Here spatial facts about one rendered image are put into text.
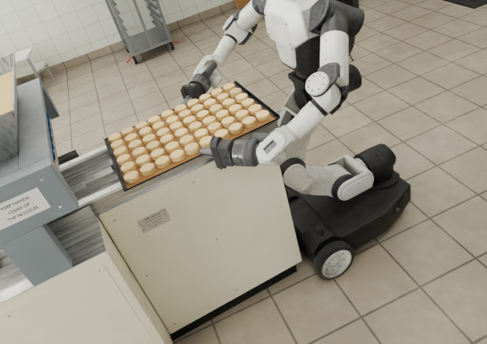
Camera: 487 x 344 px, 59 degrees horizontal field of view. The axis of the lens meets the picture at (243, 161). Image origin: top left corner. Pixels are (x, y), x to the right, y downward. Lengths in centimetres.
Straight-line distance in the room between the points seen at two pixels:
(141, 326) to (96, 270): 34
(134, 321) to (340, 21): 122
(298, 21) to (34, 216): 104
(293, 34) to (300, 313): 121
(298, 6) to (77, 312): 125
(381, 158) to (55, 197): 153
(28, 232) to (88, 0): 454
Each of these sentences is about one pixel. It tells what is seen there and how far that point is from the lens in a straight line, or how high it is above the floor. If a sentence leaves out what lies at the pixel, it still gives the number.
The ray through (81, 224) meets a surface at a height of 86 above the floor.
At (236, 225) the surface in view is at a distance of 177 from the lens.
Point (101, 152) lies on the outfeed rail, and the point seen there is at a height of 89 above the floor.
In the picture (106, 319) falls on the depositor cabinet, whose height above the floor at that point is 57.
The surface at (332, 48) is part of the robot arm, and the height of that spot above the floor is 115.
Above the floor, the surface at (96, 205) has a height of 87.
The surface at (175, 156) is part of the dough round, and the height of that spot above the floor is 92.
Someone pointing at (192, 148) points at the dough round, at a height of 92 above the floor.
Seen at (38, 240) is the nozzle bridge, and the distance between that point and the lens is 134.
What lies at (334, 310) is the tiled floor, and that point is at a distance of 205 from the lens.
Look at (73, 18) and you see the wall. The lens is 569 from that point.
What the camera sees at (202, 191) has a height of 73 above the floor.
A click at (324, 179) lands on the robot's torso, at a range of 205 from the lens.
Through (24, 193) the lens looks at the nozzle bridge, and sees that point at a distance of 125.
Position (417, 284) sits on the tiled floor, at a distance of 212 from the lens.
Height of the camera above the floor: 172
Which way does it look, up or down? 36 degrees down
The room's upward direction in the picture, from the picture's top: 16 degrees counter-clockwise
